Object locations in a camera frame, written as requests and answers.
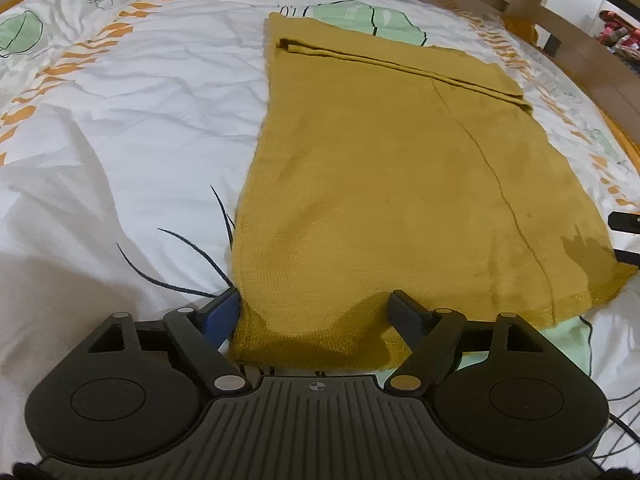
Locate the pink flower bunch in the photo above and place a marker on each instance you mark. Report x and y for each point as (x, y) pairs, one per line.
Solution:
(620, 32)

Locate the yellow knit sweater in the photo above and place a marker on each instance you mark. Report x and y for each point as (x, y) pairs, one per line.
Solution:
(375, 185)

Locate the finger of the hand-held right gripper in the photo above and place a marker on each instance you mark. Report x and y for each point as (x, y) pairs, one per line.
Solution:
(625, 223)
(627, 255)

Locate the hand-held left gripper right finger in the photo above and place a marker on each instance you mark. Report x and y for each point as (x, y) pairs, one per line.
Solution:
(407, 317)

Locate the wooden bed frame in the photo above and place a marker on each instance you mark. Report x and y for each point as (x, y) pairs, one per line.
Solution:
(580, 42)

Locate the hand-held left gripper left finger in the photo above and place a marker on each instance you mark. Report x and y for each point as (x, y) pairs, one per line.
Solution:
(222, 316)

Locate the white leaf-print duvet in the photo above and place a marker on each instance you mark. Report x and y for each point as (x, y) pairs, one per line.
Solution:
(125, 135)

